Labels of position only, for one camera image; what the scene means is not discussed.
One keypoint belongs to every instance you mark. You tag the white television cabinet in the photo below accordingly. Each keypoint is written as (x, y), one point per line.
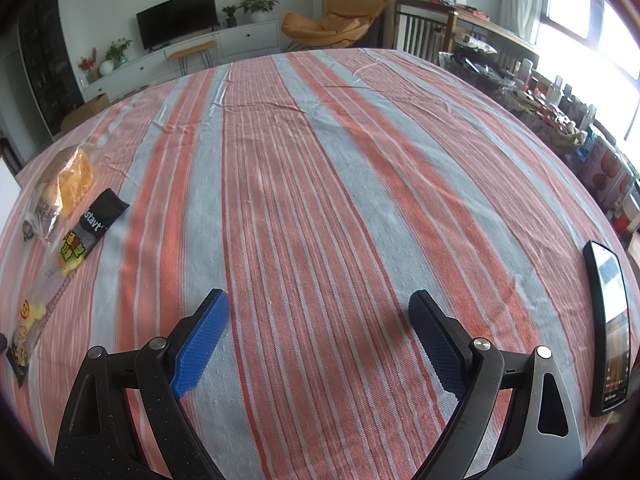
(250, 37)

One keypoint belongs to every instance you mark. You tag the black snack packet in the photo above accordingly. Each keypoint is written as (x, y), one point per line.
(97, 220)

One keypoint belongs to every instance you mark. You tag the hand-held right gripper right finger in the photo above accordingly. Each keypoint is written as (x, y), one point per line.
(440, 347)

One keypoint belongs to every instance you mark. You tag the large plant white pot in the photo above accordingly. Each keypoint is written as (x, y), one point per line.
(258, 5)

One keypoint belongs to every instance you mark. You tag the white plastic bottle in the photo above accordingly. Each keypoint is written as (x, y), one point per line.
(525, 72)

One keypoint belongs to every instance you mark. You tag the red flowers in vase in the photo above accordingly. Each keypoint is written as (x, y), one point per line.
(88, 62)

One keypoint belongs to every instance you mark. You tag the black plastic bag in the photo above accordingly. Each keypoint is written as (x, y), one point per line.
(467, 67)

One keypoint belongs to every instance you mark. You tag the orange print drink cartons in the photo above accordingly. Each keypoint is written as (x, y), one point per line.
(607, 165)

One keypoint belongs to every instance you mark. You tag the dark display cabinet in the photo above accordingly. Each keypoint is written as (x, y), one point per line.
(47, 65)

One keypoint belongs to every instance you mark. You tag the small potted plant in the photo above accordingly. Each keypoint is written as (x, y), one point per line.
(229, 14)

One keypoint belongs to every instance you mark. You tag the wooden bench black legs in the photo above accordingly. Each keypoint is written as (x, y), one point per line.
(192, 49)

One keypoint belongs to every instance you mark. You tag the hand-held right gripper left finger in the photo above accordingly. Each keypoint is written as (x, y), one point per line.
(200, 345)

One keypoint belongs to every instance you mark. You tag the orange lounge chair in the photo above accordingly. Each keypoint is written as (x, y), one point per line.
(320, 30)

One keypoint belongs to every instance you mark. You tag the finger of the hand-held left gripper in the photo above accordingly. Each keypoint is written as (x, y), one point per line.
(3, 342)

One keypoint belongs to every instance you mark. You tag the orange grey striped tablecloth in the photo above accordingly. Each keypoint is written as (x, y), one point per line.
(320, 185)

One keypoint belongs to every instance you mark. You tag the black flat television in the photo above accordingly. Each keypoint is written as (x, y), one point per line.
(175, 20)

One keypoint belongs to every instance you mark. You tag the green plant in glass vase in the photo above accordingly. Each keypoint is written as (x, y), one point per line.
(119, 50)

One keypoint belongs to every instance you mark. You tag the cardboard box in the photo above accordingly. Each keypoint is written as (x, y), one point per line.
(92, 105)

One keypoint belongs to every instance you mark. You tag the bread in clear bag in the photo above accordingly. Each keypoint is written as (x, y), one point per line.
(70, 180)

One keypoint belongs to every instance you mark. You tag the dark wooden slatted chair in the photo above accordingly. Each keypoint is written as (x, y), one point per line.
(422, 27)

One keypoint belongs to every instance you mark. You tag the clear biscuit bag yellow faces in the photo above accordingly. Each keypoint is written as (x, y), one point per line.
(30, 320)

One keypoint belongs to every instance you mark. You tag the white board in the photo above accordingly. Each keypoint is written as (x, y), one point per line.
(9, 195)

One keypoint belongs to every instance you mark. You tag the black smartphone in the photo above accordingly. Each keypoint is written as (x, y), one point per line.
(607, 340)

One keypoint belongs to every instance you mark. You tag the round white vase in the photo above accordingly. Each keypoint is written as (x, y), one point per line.
(106, 68)

